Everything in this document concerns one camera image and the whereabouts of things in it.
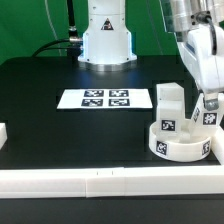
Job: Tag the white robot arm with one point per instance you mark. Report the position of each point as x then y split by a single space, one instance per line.
107 43

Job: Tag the white U-shaped fence frame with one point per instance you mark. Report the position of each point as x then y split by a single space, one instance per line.
104 182

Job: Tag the white marker tag sheet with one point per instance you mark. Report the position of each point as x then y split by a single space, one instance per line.
105 99

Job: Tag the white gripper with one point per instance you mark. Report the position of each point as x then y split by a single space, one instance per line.
206 69

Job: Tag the white round stool seat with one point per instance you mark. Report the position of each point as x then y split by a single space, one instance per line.
195 150

